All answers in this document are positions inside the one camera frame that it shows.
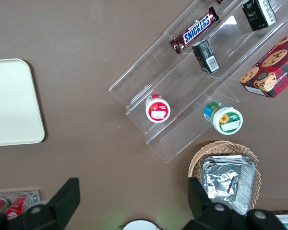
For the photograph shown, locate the clear acrylic stepped stand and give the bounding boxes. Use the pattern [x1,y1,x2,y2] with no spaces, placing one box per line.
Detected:
[108,0,288,164]

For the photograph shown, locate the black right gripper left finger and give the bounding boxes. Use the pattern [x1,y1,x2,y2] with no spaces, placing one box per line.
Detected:
[0,177,81,230]

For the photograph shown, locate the cream plastic tray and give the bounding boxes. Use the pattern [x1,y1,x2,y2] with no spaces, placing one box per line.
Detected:
[0,58,46,148]

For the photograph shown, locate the green lidded cup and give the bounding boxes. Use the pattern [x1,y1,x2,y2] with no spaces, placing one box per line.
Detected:
[203,101,244,136]

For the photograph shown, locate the light wicker basket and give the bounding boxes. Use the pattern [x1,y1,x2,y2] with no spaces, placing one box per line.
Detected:
[188,140,262,212]

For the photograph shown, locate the aluminium foil container stack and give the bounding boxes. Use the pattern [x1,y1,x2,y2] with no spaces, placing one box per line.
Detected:
[200,155,258,216]

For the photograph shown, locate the small black carton box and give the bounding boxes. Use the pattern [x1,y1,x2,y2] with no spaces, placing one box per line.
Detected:
[191,39,221,74]
[241,0,277,32]

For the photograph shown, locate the red lidded cup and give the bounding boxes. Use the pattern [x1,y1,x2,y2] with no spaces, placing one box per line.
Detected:
[145,93,171,124]

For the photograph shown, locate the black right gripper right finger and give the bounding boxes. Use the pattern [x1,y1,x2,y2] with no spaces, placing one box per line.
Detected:
[184,176,286,230]

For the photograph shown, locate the red chocolate chip cookie box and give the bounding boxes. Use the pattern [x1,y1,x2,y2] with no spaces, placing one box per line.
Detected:
[239,23,288,98]

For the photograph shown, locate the red soda cans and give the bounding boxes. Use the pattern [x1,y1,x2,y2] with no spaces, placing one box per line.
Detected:
[4,193,32,220]

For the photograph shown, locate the clear acrylic bottle rack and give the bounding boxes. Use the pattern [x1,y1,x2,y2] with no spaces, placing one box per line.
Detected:
[0,190,41,216]

